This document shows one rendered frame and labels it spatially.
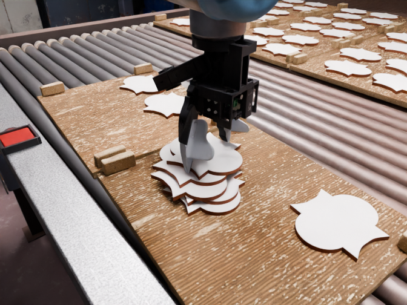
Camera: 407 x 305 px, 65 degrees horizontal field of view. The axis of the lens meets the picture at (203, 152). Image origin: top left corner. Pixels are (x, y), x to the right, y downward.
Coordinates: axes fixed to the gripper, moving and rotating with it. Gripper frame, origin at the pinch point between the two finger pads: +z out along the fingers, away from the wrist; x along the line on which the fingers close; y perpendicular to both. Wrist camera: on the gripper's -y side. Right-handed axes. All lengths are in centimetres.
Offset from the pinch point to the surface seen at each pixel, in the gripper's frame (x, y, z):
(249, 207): -3.1, 11.1, 4.1
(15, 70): 7, -86, 6
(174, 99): 17.9, -23.8, 3.2
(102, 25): 58, -107, 4
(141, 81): 20.7, -39.2, 3.2
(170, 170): -6.8, -1.9, 0.7
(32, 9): 190, -448, 53
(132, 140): -1.0, -18.2, 4.1
